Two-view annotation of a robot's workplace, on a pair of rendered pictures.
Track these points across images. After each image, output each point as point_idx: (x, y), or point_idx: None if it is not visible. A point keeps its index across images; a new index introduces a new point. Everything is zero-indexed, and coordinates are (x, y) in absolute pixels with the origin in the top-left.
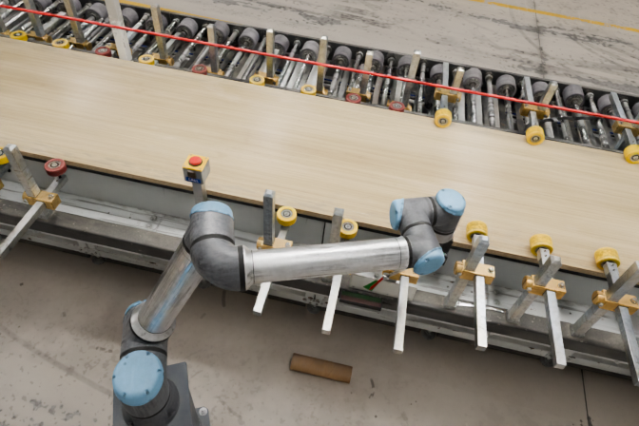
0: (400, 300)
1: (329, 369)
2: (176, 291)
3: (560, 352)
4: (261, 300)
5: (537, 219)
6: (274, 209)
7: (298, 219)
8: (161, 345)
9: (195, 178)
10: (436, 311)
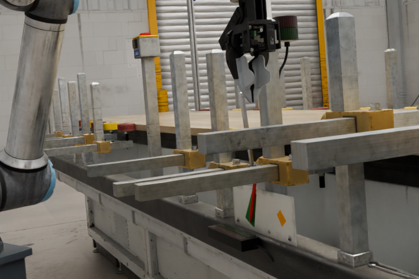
0: (226, 170)
1: None
2: (17, 73)
3: (330, 137)
4: (106, 163)
5: None
6: (183, 84)
7: None
8: (5, 174)
9: (134, 46)
10: (322, 266)
